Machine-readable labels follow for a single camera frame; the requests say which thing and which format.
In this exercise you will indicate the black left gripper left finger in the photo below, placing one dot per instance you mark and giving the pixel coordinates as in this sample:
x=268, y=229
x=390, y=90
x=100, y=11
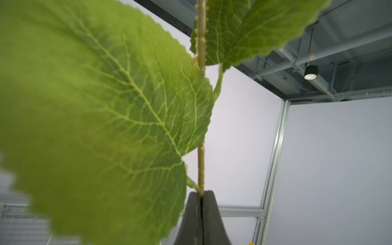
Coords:
x=190, y=231

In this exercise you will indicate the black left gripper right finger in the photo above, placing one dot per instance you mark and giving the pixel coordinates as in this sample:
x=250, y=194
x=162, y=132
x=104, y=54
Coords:
x=214, y=232

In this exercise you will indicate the white wire wall shelf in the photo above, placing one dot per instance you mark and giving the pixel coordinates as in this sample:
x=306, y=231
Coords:
x=16, y=211

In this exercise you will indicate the black ceiling spot lamp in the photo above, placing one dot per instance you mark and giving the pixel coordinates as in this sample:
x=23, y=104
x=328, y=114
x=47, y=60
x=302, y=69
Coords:
x=311, y=72

